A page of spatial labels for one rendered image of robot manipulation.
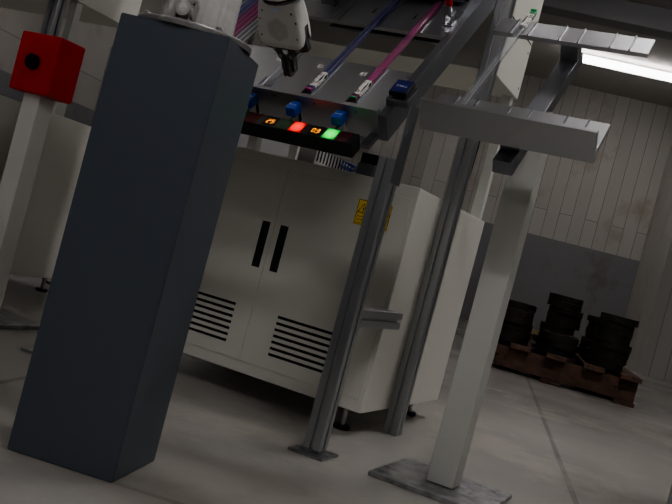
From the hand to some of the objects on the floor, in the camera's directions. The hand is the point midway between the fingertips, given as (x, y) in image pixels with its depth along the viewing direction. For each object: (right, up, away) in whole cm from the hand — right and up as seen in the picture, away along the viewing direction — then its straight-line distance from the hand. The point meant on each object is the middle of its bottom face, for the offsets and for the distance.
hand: (289, 65), depth 194 cm
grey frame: (-18, -75, +40) cm, 87 cm away
